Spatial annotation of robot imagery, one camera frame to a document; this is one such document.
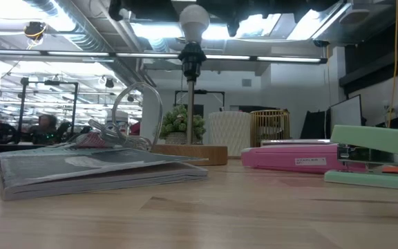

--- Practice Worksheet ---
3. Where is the small yellow jar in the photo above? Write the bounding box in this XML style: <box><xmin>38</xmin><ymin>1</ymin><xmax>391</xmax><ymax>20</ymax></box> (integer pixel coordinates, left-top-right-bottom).
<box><xmin>249</xmin><ymin>109</ymin><xmax>292</xmax><ymax>148</ymax></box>

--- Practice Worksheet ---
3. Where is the Lysol wipes canister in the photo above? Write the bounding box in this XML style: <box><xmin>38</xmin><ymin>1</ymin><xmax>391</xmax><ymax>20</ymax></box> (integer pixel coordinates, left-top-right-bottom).
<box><xmin>105</xmin><ymin>110</ymin><xmax>131</xmax><ymax>136</ymax></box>

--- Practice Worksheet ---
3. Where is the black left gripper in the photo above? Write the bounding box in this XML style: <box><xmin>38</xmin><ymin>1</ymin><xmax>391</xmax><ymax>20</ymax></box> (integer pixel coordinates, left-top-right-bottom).
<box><xmin>108</xmin><ymin>0</ymin><xmax>182</xmax><ymax>21</ymax></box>

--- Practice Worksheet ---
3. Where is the black ceiling camera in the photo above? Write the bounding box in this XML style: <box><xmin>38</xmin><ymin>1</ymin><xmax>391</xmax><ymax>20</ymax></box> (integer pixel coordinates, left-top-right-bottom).
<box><xmin>23</xmin><ymin>21</ymin><xmax>47</xmax><ymax>39</ymax></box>

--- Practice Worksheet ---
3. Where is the black background rig frame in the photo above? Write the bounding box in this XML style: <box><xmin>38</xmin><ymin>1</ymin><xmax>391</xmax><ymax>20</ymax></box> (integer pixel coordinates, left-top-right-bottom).
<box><xmin>17</xmin><ymin>77</ymin><xmax>79</xmax><ymax>140</ymax></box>

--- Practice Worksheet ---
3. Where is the white lightbulb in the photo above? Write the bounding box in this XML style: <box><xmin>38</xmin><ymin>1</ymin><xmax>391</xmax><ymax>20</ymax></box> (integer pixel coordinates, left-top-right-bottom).
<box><xmin>179</xmin><ymin>3</ymin><xmax>211</xmax><ymax>44</ymax></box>

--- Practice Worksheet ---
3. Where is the pink stapler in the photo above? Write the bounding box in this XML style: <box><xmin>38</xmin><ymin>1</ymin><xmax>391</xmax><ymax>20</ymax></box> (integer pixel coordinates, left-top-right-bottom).
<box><xmin>240</xmin><ymin>138</ymin><xmax>368</xmax><ymax>175</ymax></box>

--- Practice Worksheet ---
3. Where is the white ribbed ceramic cup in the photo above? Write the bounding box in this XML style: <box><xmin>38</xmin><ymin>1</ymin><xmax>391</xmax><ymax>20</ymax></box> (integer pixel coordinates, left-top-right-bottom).
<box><xmin>208</xmin><ymin>111</ymin><xmax>252</xmax><ymax>158</ymax></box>

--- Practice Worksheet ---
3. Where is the black LED light bar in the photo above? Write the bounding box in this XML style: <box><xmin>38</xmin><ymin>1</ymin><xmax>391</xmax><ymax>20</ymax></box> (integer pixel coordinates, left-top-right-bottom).
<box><xmin>0</xmin><ymin>48</ymin><xmax>328</xmax><ymax>66</ymax></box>

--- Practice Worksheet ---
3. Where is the green artificial potted plant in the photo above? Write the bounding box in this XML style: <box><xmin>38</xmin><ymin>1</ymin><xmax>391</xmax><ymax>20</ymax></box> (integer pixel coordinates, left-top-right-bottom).
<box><xmin>159</xmin><ymin>104</ymin><xmax>207</xmax><ymax>145</ymax></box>

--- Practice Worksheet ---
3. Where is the black and teal package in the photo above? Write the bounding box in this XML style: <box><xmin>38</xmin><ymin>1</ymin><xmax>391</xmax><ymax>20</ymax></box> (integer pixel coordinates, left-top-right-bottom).
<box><xmin>0</xmin><ymin>147</ymin><xmax>209</xmax><ymax>202</ymax></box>

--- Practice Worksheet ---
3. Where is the computer monitor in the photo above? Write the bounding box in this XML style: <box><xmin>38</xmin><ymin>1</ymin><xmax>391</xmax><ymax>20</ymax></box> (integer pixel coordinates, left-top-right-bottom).
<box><xmin>329</xmin><ymin>94</ymin><xmax>363</xmax><ymax>133</ymax></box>

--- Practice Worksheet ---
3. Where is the mint green stapler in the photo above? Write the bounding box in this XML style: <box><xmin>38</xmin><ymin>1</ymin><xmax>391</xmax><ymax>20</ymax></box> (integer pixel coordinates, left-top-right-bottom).
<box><xmin>323</xmin><ymin>124</ymin><xmax>398</xmax><ymax>192</ymax></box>

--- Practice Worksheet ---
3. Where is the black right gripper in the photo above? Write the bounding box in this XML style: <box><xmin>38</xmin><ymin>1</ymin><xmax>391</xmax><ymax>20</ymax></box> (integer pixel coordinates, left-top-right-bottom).
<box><xmin>197</xmin><ymin>0</ymin><xmax>290</xmax><ymax>37</ymax></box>

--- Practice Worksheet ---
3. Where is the person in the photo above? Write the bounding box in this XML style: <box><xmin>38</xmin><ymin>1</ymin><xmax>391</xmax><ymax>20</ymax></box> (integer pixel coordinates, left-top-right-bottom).
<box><xmin>28</xmin><ymin>113</ymin><xmax>61</xmax><ymax>145</ymax></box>

